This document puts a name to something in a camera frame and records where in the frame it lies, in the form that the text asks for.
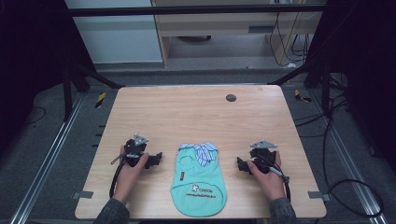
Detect black horizontal frame bar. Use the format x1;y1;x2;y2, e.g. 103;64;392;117
68;3;328;18

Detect yellow black hazard tape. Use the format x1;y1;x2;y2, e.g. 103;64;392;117
94;91;107;109
294;89;312;104

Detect black looped floor cable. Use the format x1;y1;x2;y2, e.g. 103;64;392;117
293;92;385;218

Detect light wooden desk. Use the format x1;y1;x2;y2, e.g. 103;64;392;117
150;0;328;68

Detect black metal stand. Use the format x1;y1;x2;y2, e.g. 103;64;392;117
61;60;125;123
268;60;333;119

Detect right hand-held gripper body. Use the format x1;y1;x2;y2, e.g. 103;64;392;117
247;140;278;175

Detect person's left hand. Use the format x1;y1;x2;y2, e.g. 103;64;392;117
112;146;149;205

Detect left hand-held gripper cable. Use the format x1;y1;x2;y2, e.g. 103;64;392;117
108;154;126;199

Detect mint green pet shirt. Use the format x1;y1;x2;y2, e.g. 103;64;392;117
169;142;228;217

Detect black hanging desk cables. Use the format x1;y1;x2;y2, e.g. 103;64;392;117
268;11;313;68

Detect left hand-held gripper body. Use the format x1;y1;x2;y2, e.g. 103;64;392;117
123;133;149;168

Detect person's right hand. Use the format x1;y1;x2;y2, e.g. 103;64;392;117
247;150;287;202

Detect black curtain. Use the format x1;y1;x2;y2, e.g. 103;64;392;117
304;0;396;174
0;0;96;157

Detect aluminium floor rail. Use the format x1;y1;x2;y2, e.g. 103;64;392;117
8;92;86;224
309;89;389;224

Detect grey metal table bracket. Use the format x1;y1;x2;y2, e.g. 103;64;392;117
72;190;94;200
307;190;331;203

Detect white cabinet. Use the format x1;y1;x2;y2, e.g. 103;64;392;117
64;0;164;65

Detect right hand-held gripper cable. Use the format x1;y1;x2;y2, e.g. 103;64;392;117
259;155;292;202

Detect hand-held gripper cable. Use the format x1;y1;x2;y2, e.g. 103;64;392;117
108;154;126;199
259;155;292;202

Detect thin black floor cable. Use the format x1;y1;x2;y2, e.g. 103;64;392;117
23;105;48;126

